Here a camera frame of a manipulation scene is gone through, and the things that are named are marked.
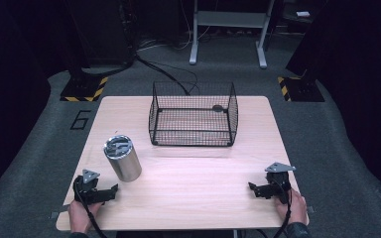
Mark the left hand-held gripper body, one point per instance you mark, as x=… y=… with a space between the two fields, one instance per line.
x=86 y=190

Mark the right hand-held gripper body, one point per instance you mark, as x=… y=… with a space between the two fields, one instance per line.
x=279 y=183

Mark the person's left hand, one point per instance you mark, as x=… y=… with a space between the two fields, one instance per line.
x=81 y=216

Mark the person's right hand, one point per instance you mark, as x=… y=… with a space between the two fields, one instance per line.
x=295 y=207

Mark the silver metal can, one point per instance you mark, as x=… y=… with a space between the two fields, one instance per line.
x=123 y=158

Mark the small dark round disc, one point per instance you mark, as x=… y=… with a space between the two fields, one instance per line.
x=218 y=108

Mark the yellow black striped stand base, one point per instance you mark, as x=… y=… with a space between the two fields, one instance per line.
x=302 y=89
x=83 y=90

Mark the dark curtain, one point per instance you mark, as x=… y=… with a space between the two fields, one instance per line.
x=360 y=82
x=10 y=82

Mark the black cabinet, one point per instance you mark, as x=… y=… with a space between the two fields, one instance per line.
x=102 y=29

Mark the white metal stand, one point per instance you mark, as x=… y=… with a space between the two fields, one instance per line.
x=231 y=20

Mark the small white box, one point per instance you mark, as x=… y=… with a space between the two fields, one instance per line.
x=303 y=14

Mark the grey metal table bracket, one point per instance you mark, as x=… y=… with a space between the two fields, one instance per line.
x=310 y=209
x=59 y=212

